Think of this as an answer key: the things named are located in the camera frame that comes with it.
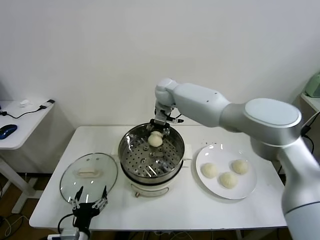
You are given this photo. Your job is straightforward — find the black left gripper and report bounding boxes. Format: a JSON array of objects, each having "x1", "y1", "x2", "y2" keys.
[{"x1": 69, "y1": 184, "x2": 110, "y2": 228}]

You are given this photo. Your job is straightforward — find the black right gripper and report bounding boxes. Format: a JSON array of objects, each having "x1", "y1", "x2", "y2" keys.
[{"x1": 147, "y1": 118, "x2": 172, "y2": 138}]

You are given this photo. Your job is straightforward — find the white steamed baozi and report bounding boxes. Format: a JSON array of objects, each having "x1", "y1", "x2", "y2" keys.
[
  {"x1": 201, "y1": 162, "x2": 219, "y2": 179},
  {"x1": 231, "y1": 159, "x2": 251, "y2": 176},
  {"x1": 218, "y1": 171, "x2": 238, "y2": 189},
  {"x1": 147, "y1": 131, "x2": 164, "y2": 147}
]

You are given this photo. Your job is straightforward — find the round glass pot lid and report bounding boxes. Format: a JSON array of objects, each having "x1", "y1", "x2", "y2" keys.
[{"x1": 59, "y1": 152, "x2": 119, "y2": 203}]

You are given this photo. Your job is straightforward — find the perforated steel steamer basket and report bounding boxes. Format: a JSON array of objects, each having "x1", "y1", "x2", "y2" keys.
[{"x1": 118, "y1": 122, "x2": 186, "y2": 185}]

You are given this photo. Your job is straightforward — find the white electric cooker base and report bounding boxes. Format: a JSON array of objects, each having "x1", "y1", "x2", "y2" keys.
[{"x1": 111, "y1": 140, "x2": 193, "y2": 199}]

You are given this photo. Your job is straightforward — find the round white plate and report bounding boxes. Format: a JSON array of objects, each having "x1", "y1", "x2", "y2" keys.
[{"x1": 195, "y1": 144, "x2": 258, "y2": 200}]

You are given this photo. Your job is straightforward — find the white rectangular table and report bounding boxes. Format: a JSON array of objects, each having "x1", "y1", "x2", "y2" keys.
[{"x1": 29, "y1": 125, "x2": 288, "y2": 231}]

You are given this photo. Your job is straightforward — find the white side desk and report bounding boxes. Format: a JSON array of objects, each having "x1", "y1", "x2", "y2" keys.
[
  {"x1": 0, "y1": 99, "x2": 56, "y2": 216},
  {"x1": 300, "y1": 92, "x2": 320, "y2": 126}
]

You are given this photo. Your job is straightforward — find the blue computer mouse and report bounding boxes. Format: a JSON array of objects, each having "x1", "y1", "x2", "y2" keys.
[{"x1": 0, "y1": 124, "x2": 19, "y2": 140}]

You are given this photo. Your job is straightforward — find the mint green appliance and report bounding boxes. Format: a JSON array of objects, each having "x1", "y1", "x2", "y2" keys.
[{"x1": 304, "y1": 71, "x2": 320, "y2": 98}]

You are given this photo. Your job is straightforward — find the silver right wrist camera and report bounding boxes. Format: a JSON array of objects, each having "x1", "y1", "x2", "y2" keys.
[{"x1": 166, "y1": 113, "x2": 185, "y2": 125}]

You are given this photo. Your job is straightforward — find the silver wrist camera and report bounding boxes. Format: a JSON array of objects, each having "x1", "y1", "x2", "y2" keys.
[
  {"x1": 60, "y1": 228, "x2": 79, "y2": 240},
  {"x1": 166, "y1": 113, "x2": 185, "y2": 125}
]

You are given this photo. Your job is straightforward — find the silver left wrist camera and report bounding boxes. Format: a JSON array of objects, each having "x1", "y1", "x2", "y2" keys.
[{"x1": 60, "y1": 228, "x2": 79, "y2": 240}]

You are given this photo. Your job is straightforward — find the black desk cable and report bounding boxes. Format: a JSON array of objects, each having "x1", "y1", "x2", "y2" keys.
[{"x1": 0, "y1": 105, "x2": 48, "y2": 120}]

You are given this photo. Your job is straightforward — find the black power adapter cable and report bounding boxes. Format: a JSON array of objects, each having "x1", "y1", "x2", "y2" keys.
[{"x1": 299, "y1": 124, "x2": 315, "y2": 153}]

